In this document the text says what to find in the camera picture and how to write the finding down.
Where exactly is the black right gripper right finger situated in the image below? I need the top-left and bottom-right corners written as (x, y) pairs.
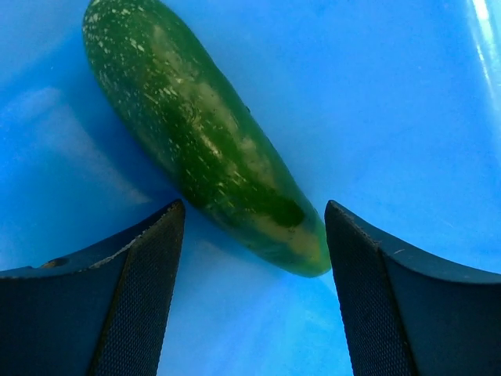
top-left (325, 201), bottom-right (500, 375)

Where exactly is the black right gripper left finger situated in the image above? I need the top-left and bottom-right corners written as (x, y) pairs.
top-left (1, 200), bottom-right (185, 375)

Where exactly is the green cucumber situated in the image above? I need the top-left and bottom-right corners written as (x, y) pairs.
top-left (82, 0), bottom-right (331, 277)

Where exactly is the blue plastic bin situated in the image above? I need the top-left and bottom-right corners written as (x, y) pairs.
top-left (1, 1), bottom-right (500, 375)

